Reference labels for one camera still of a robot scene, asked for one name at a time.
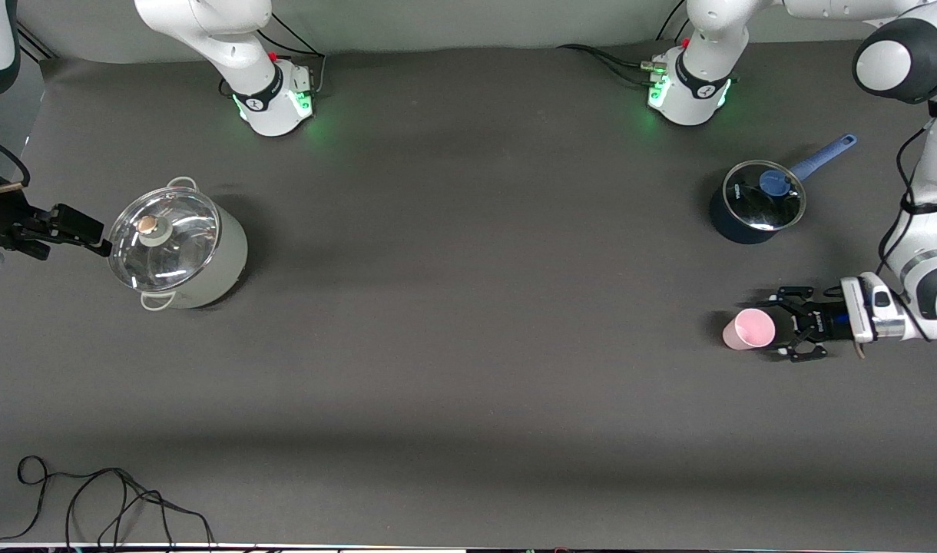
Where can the glass lid with grey knob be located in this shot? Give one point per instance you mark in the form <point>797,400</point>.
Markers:
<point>177,246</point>

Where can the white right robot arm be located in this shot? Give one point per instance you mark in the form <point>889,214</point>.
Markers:
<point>207,31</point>

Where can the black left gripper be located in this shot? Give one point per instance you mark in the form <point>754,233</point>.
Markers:
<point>831,322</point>

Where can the pink plastic cup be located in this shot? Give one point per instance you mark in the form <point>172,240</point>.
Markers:
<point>749,329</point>

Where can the dark blue saucepan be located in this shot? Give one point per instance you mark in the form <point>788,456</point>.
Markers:
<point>733,226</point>

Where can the glass lid with blue knob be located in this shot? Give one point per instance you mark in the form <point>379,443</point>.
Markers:
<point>753,203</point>

